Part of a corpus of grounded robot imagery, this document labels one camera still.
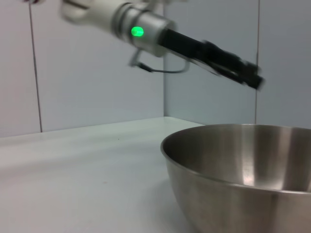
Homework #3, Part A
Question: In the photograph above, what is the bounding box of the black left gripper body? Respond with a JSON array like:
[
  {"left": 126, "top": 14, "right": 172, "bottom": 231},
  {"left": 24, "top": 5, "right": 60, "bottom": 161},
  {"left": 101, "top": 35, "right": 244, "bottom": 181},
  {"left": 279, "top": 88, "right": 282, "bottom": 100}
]
[{"left": 161, "top": 28, "right": 219, "bottom": 64}]

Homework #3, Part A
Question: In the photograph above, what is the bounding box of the stainless steel mixing bowl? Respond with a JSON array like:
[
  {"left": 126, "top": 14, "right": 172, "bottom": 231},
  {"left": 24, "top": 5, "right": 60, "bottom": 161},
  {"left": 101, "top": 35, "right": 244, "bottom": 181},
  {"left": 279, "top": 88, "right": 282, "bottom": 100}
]
[{"left": 160, "top": 123, "right": 311, "bottom": 233}]

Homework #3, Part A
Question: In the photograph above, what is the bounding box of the left gripper cable with plug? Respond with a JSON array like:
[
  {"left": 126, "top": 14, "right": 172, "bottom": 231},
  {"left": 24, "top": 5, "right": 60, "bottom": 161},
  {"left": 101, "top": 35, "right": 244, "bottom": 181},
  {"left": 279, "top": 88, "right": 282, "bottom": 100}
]
[{"left": 128, "top": 50, "right": 190, "bottom": 74}]

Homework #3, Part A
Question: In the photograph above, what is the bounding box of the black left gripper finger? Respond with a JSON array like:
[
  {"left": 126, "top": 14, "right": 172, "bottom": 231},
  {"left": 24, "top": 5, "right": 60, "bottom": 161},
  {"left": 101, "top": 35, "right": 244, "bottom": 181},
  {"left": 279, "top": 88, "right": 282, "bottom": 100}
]
[
  {"left": 193, "top": 60, "right": 265, "bottom": 91},
  {"left": 206, "top": 41, "right": 261, "bottom": 76}
]

